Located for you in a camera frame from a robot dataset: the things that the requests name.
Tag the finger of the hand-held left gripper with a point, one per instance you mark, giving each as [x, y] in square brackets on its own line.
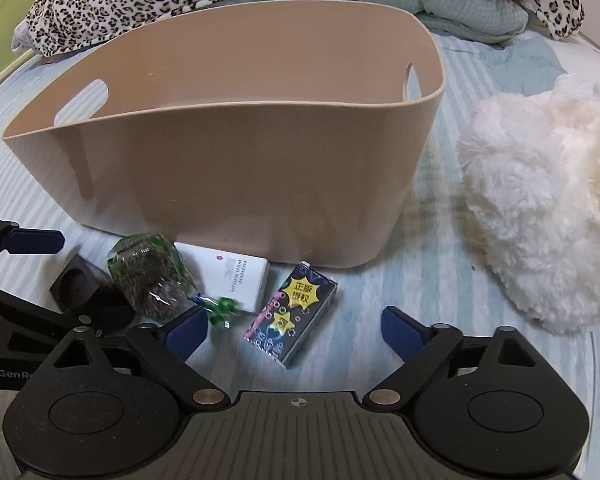
[35, 242]
[40, 309]

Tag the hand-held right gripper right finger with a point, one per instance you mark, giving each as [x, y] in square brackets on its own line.
[404, 331]

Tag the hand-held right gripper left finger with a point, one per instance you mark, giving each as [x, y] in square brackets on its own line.
[187, 331]

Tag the black cube holder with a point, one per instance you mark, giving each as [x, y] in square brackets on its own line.
[72, 282]

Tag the clear packet of dried herbs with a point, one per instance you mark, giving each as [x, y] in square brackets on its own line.
[145, 275]

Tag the white rectangular box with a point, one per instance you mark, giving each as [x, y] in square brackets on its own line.
[237, 280]

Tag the black colourful card box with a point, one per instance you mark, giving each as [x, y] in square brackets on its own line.
[290, 320]

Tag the beige plastic basket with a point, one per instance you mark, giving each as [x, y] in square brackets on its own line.
[230, 185]

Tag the white fluffy plush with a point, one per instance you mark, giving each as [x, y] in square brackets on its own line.
[530, 185]

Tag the green cabinet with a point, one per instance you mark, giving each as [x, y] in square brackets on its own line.
[5, 10]

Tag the light blue cloth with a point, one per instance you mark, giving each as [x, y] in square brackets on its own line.
[525, 65]

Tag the teal quilted cloth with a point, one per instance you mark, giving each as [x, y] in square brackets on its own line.
[455, 15]

